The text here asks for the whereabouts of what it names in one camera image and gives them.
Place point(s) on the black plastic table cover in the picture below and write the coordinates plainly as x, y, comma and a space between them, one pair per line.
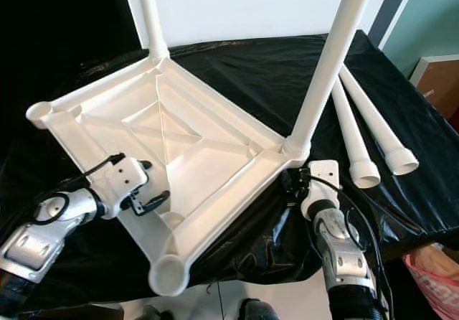
258, 72

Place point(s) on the pink shopping bag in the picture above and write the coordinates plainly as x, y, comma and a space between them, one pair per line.
434, 284

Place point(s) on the grey right robot foot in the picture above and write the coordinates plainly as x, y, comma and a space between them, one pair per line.
264, 311

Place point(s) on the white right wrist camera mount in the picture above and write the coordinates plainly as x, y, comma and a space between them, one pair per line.
323, 176

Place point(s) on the white plastic table top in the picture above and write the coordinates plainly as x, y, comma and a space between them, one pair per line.
186, 151

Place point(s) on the white plastic table leg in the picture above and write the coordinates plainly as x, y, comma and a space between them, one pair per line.
400, 158
337, 62
363, 171
152, 15

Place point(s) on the black door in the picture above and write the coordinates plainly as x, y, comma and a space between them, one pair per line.
43, 15

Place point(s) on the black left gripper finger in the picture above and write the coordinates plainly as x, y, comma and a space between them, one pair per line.
157, 201

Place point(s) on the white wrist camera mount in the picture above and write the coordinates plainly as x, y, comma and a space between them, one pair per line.
125, 180
323, 176

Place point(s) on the brown wooden cabinet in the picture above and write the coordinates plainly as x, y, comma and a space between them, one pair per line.
437, 90

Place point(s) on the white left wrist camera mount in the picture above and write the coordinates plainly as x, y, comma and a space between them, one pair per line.
125, 180

